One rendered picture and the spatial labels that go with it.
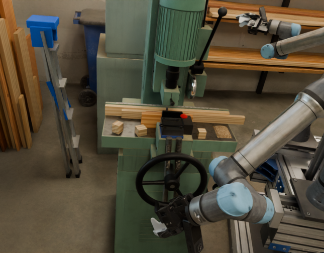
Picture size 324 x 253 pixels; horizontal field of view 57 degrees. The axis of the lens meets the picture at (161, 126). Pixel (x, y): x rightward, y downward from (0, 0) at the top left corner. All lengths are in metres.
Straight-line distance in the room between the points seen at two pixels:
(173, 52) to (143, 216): 0.85
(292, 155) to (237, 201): 1.06
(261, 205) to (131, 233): 1.01
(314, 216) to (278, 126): 0.50
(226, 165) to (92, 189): 1.58
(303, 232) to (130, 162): 0.77
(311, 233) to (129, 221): 0.85
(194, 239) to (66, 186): 1.63
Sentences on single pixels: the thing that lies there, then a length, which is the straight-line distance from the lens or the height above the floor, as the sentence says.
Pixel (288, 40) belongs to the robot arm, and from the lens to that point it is 1.65.
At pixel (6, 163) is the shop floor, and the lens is 2.68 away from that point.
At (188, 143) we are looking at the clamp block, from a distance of 1.20.
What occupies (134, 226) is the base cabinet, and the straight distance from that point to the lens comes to 1.66.
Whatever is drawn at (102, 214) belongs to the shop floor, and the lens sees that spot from 2.16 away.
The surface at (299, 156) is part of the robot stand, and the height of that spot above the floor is 0.73.
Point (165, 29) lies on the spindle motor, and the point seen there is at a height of 1.33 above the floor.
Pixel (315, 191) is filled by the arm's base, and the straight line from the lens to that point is 1.31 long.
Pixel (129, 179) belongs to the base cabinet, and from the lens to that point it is 1.42.
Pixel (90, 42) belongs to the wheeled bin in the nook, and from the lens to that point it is 3.11.
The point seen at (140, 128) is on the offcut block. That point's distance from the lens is 1.27.
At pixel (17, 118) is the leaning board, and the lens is 2.66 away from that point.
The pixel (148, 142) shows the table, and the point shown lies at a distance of 1.29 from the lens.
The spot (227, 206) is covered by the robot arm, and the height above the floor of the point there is 1.12.
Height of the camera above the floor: 1.61
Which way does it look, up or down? 31 degrees down
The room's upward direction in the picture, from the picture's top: 7 degrees clockwise
